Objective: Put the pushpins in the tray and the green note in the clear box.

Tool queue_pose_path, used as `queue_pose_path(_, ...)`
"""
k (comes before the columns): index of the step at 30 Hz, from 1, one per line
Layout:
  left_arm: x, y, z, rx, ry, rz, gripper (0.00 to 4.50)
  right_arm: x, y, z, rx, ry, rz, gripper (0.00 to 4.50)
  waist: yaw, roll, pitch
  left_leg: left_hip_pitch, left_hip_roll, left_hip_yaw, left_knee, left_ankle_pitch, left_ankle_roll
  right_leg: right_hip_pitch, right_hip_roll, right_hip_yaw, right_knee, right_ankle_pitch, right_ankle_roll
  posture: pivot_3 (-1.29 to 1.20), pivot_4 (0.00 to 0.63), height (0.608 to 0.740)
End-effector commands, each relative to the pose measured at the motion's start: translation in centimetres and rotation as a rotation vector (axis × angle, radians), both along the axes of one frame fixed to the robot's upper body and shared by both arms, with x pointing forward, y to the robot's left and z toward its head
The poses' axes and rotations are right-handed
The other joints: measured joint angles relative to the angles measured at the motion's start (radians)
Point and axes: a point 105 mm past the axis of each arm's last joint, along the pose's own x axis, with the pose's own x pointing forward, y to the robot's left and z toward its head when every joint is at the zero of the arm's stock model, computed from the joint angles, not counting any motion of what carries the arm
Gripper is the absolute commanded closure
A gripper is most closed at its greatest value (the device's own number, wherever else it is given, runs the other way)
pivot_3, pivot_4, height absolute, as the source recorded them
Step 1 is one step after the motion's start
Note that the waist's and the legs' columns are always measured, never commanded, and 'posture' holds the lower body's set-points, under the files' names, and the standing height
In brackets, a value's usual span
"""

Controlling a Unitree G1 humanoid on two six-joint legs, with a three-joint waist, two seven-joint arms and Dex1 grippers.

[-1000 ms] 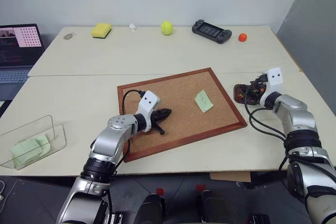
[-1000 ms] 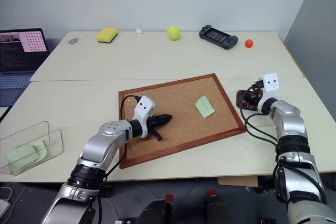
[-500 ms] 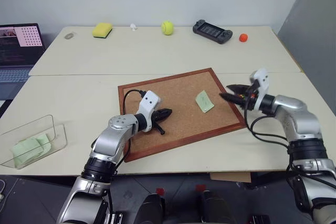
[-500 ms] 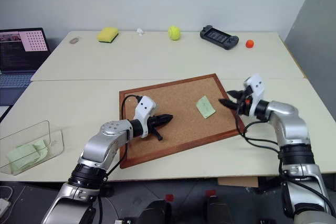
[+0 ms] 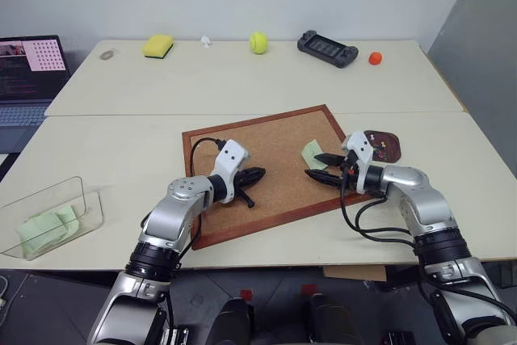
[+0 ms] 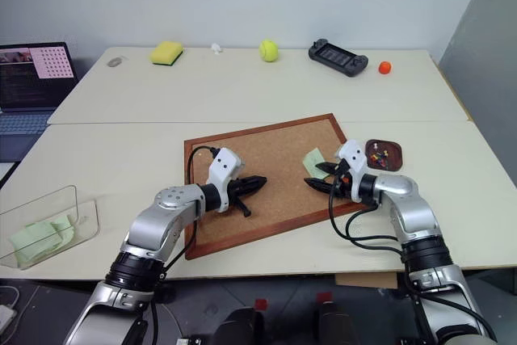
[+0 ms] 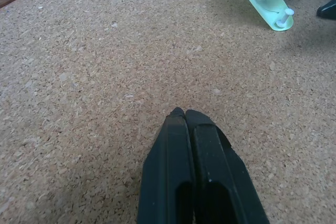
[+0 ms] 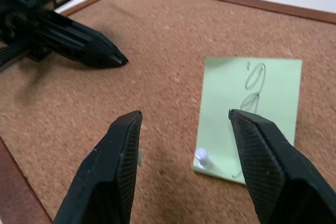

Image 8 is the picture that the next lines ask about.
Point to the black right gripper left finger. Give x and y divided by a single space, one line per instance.
105 176

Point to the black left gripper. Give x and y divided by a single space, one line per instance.
23 3

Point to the clear white pushpin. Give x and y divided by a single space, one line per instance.
141 159
203 157

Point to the cork board with wooden frame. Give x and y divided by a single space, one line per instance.
170 51

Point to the green sticky note with scribble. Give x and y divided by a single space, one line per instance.
223 103

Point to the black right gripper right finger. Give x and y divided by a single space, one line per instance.
275 176

